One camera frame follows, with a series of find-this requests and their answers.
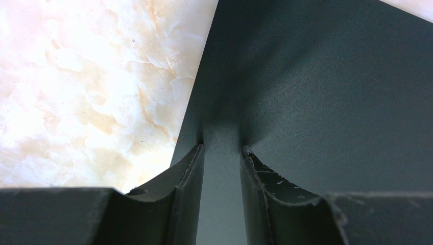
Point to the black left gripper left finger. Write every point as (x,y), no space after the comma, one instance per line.
(164,210)

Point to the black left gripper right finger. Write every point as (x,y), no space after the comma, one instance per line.
(278,211)

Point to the black file folder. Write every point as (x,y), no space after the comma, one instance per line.
(335,96)

